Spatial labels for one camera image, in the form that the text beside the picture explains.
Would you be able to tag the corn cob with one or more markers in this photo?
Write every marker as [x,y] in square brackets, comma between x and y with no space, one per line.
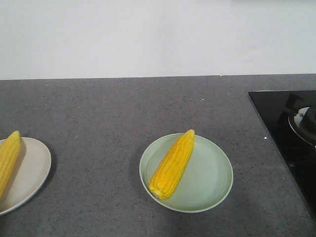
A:
[170,170]
[9,152]

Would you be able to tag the black gas stove top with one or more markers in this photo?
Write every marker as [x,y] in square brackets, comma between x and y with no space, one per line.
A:
[290,118]

